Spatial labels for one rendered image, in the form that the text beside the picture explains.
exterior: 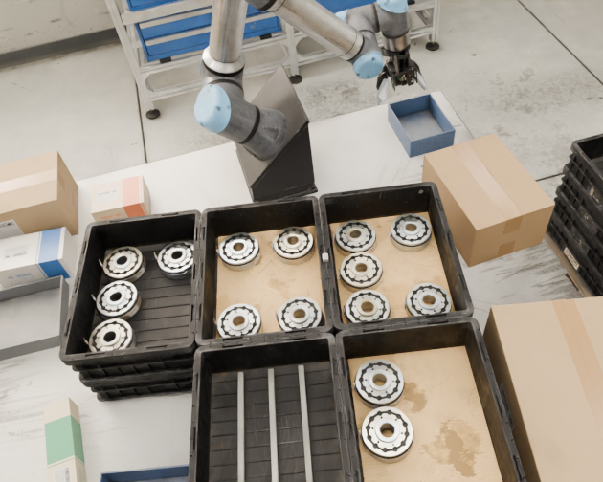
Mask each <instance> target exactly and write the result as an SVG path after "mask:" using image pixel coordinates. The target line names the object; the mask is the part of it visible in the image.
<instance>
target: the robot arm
mask: <svg viewBox="0 0 603 482"><path fill-rule="evenodd" d="M248 4H250V5H251V6H253V7H254V8H256V9H258V10H259V11H262V12H266V11H269V12H271V13H273V14H274V15H276V16H277V17H279V18H280V19H282V20H283V21H285V22H287V23H288V24H290V25H291V26H293V27H294V28H296V29H297V30H299V31H300V32H302V33H304V34H306V35H307V36H309V37H310V38H312V39H313V40H315V41H316V42H318V43H320V44H321V45H323V46H324V47H326V48H327V49H328V50H329V51H331V52H333V53H334V54H336V55H338V56H339V57H341V58H342V59H344V60H345V61H347V62H348V63H350V64H351V65H352V66H353V70H354V72H355V74H356V76H357V77H359V78H361V79H371V78H374V77H376V76H378V77H377V82H376V102H377V105H379V103H380V101H381V100H382V101H385V100H386V99H387V90H388V87H389V85H390V81H389V80H388V76H389V77H391V85H392V88H393V90H394V91H395V86H396V87H398V86H400V85H402V86H404V85H407V84H408V86H411V85H414V81H415V82H416V83H419V85H420V86H421V87H422V88H423V89H424V90H425V89H426V83H425V80H424V77H423V75H422V74H421V72H420V69H419V66H418V65H417V63H416V62H415V61H414V60H412V59H410V53H409V49H410V48H411V44H410V42H411V39H410V32H411V31H412V29H410V25H409V14H408V9H409V6H408V3H407V0H377V2H374V3H371V4H368V5H364V6H361V7H357V8H353V9H347V10H346V11H341V12H338V13H336V14H334V13H332V12H331V11H329V10H328V9H326V8H325V7H323V6H322V5H321V4H319V3H318V2H316V1H315V0H213V4H212V25H211V36H210V46H208V47H207V48H206V49H205V51H204V53H203V56H202V59H201V63H200V75H201V83H202V90H201V91H200V92H199V94H198V96H197V98H196V103H195V105H194V115H195V118H196V120H197V122H198V123H199V124H200V125H201V126H202V127H204V128H206V129H207V130H208V131H210V132H213V133H216V134H218V135H220V136H222V137H224V138H227V139H229V140H231V141H233V142H237V143H239V144H241V145H242V146H243V147H244V148H245V149H246V150H247V151H248V152H249V153H250V154H251V155H252V156H253V157H255V158H257V159H259V160H261V161H266V160H269V159H271V158H272V157H273V156H275V155H276V154H277V152H278V151H279V149H280V148H281V146H282V144H283V142H284V140H285V137H286V133H287V127H288V123H287V118H286V116H285V115H284V114H283V113H282V112H281V111H279V110H276V109H267V108H261V107H257V106H255V105H253V104H252V103H250V102H248V101H246V100H245V98H244V91H243V82H242V79H243V71H244V65H245V57H244V54H243V53H242V52H241V46H242V39H243V33H244V27H245V20H246V13H247V7H248ZM379 32H382V39H383V46H384V47H383V48H381V50H382V54H383V56H388V57H389V58H390V59H389V60H386V63H385V64H384V66H383V60H382V54H381V53H380V49H379V46H378V43H377V39H376V36H375V34H376V33H379Z"/></svg>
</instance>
